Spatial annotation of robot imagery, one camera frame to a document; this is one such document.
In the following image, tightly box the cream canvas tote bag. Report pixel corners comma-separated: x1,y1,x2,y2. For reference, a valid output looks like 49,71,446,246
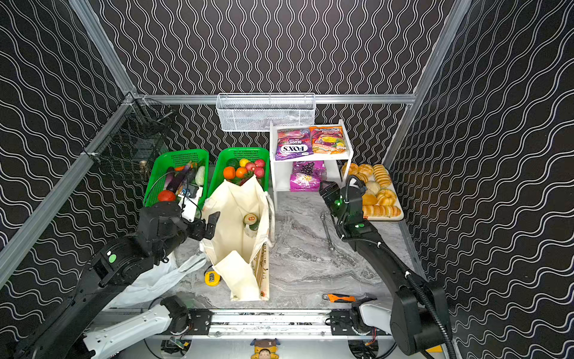
202,178,274,302

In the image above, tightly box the green drink can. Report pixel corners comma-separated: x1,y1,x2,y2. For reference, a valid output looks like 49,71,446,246
243,213,260,238

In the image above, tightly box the purple snack pouch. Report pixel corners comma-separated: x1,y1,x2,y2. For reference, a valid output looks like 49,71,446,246
289,161,327,192

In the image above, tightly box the purple Fox's candy bag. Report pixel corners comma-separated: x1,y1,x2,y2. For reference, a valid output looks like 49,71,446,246
275,128,313,161

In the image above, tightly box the white plastic grocery bag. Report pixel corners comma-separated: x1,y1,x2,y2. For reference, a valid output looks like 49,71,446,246
104,253,206,311

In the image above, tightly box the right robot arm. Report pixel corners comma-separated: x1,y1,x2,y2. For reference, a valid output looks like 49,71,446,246
319,176,457,358

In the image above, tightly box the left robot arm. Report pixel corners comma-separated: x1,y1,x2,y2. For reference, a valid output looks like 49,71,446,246
7,201,221,358

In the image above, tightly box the red tomato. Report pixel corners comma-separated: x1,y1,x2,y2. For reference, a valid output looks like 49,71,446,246
158,190,176,202

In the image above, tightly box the white bread tray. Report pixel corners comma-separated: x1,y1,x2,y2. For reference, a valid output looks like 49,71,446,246
341,162,404,221

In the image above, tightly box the white two-tier shelf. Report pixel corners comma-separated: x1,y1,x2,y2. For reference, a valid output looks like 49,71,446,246
269,119,354,206

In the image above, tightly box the left green basket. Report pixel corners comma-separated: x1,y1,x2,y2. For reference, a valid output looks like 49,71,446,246
143,149,209,209

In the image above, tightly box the green basket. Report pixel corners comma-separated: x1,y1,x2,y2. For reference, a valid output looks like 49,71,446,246
208,147,271,196
143,149,209,209

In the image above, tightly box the purple eggplant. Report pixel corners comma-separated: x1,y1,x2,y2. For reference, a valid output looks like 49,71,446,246
164,167,176,190

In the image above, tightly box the orange fruit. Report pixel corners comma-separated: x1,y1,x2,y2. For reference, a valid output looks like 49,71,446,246
223,166,236,180

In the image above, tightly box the yellow tape measure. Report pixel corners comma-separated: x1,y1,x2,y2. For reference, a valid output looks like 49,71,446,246
204,266,221,287

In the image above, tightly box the orange snack bag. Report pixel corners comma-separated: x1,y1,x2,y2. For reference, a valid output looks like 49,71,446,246
309,126,347,155

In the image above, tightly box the red apple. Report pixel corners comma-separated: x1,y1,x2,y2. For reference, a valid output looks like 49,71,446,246
254,167,265,179

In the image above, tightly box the right green basket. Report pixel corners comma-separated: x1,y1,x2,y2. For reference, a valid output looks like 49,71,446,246
208,147,271,196

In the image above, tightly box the orange utility knife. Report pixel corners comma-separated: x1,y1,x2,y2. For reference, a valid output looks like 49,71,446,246
322,293,357,303

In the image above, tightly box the cartoon figure toy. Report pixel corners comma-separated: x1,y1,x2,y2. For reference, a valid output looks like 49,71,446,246
251,339,280,359

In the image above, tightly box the black wire basket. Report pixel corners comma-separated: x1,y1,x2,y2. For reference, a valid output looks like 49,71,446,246
88,98,175,182

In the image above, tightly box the metal base rail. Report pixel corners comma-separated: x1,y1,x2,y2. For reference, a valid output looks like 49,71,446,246
89,307,404,340

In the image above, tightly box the white wire basket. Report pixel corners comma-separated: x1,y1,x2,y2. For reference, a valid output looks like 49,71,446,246
216,93,316,132

